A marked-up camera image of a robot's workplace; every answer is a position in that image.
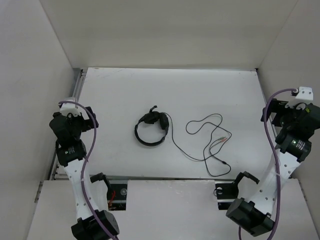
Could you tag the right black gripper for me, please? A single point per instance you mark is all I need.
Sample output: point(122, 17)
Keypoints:
point(278, 106)

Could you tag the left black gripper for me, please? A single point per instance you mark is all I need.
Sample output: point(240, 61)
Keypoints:
point(88, 123)

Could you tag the black headphones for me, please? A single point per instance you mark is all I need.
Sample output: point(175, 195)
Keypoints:
point(151, 128)

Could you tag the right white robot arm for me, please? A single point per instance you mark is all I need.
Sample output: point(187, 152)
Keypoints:
point(259, 213)

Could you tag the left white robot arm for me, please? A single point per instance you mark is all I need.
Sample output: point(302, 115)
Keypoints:
point(93, 219)

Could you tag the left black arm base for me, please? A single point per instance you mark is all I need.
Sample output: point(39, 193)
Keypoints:
point(117, 197)

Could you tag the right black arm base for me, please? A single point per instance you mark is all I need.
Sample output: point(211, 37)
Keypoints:
point(226, 193)

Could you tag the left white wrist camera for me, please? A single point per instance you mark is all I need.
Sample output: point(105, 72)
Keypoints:
point(68, 106)

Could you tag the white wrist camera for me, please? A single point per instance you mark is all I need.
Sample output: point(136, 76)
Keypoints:
point(302, 96)
point(68, 106)

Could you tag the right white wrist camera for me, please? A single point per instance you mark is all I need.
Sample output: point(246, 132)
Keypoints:
point(302, 96)

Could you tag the aluminium table edge rail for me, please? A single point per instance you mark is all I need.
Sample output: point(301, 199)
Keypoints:
point(75, 92)

